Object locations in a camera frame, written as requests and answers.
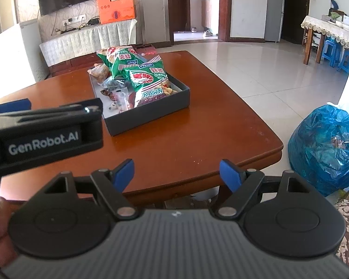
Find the wooden dining table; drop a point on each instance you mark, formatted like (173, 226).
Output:
(311, 43)

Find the white lace cabinet cloth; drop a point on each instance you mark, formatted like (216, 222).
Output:
(75, 42)

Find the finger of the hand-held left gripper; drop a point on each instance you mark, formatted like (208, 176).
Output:
(11, 106)
(61, 112)

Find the clear snack packets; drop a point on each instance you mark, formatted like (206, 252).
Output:
(115, 83)

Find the brown gold candy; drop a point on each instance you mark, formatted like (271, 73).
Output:
(106, 93)

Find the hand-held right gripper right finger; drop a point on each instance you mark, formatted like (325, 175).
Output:
(229, 175)

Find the silver refrigerator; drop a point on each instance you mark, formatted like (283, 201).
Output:
(274, 8)

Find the orange gift box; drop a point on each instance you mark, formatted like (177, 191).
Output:
(116, 5)

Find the blue plastic stool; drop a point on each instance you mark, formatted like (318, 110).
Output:
(346, 61)
(331, 52)

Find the dark wooden door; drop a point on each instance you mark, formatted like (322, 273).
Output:
(295, 8)

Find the brown wooden door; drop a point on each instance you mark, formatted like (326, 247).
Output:
(181, 3)

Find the blue plastic bag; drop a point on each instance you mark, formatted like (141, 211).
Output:
(317, 151)

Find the brown cake snack packet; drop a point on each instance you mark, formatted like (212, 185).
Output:
(100, 72)

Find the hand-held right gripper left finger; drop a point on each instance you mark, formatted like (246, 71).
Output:
(123, 175)

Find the white wall socket strip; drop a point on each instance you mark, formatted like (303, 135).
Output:
(74, 19)

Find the dark blue cardboard box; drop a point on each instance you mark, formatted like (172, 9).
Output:
(151, 113)

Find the green prawn cracker bag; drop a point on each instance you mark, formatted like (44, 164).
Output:
(125, 65)
(148, 91)
(109, 54)

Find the dark wooden TV cabinet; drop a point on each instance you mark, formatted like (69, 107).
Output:
(72, 66)

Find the cream lace tablecloth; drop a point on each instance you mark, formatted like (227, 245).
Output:
(328, 30)

